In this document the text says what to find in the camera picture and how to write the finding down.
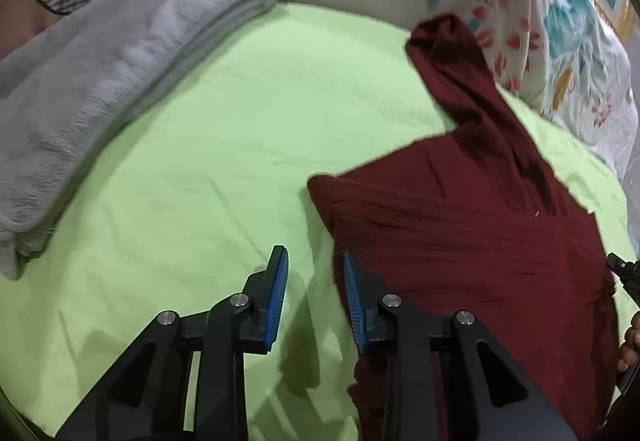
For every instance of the floral quilt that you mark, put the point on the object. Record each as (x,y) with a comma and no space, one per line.
(550,21)

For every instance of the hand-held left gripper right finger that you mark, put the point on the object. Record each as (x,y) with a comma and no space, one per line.
(352,291)

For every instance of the grey folded towel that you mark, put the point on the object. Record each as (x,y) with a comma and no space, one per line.
(100,86)

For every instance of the person's right hand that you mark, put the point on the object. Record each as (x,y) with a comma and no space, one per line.
(632,338)

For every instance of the maroon knit sweater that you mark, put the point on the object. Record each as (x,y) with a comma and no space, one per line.
(450,221)

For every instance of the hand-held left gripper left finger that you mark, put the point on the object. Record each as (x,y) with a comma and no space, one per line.
(277,291)

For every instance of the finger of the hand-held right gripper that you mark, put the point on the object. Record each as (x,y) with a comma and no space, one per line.
(622,273)

